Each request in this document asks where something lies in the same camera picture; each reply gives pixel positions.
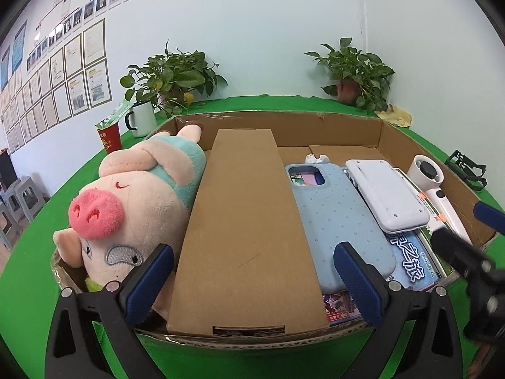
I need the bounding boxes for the pink pig plush toy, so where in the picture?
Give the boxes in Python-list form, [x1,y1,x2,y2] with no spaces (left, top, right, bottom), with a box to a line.
[53,122,208,320]

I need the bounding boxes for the light blue phone case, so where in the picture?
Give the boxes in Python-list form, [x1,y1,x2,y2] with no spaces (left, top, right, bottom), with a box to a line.
[285,163,396,294]

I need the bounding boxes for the colourful board game box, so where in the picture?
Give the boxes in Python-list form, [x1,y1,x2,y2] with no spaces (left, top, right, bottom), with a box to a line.
[322,228,441,326]

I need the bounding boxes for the person's right hand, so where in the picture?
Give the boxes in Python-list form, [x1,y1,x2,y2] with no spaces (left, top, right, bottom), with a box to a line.
[466,344,505,379]

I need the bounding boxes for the potted green plant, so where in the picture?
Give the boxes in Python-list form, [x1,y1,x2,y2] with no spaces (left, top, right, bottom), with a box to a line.
[305,37,395,113]
[119,49,228,117]

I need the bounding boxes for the long cardboard box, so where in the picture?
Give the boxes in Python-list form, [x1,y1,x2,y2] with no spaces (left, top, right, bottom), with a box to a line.
[167,129,328,337]

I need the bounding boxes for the black cabinet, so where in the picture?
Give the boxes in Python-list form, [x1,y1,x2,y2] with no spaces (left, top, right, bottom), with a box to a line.
[0,148,18,191]

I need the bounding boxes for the white enamel mug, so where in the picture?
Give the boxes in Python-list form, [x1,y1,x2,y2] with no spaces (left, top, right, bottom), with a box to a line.
[124,102,157,138]

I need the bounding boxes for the right potted green plant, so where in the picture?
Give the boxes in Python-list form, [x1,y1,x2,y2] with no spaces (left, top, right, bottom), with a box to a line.
[305,37,395,113]

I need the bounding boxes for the small white earbuds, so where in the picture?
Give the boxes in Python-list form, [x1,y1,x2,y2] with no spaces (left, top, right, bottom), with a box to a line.
[305,154,330,164]

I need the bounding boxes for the red paper cup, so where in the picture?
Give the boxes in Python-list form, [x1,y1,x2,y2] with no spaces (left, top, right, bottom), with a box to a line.
[98,122,122,155]

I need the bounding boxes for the black plastic bracket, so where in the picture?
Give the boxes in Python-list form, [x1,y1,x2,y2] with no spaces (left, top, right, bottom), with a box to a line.
[444,150,487,192]

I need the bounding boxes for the grey plastic stool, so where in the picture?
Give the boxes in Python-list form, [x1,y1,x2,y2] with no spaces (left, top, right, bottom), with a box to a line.
[4,176,45,222]

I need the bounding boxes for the left potted green plant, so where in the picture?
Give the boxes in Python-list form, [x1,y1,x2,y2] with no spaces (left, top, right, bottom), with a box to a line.
[119,49,228,117]

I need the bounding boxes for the white device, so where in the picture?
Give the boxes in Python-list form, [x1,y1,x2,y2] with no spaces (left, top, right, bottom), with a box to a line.
[345,159,430,234]

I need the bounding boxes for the large open cardboard tray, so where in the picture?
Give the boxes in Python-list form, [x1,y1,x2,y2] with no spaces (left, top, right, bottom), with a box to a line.
[50,109,498,351]

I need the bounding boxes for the white handheld fan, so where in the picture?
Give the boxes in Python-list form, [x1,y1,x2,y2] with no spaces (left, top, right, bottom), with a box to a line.
[407,155,471,243]

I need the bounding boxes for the white green carton box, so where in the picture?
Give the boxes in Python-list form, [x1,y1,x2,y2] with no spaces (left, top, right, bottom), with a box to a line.
[395,168,454,278]

